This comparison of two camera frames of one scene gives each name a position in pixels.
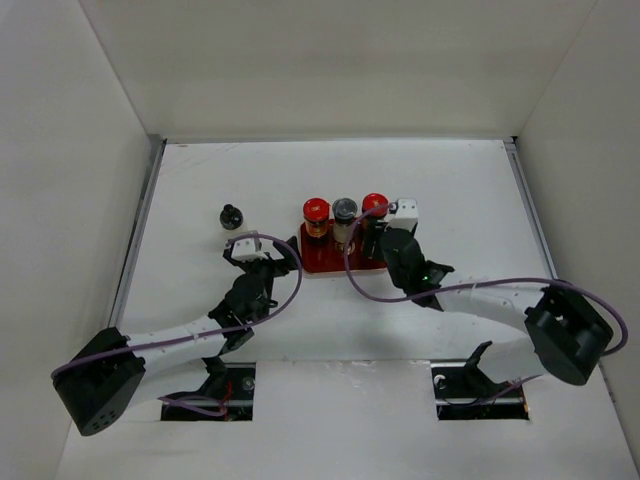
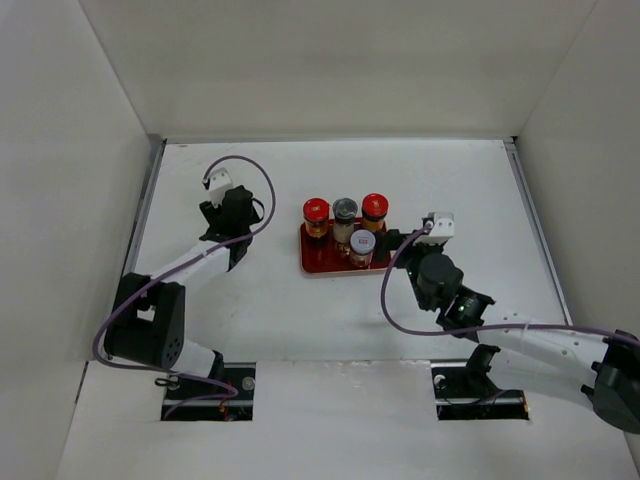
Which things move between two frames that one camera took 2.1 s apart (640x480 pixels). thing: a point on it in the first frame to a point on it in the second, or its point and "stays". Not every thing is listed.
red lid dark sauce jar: x=375 y=204 stays
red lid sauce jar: x=316 y=213 stays
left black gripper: x=280 y=268 to x=210 y=210
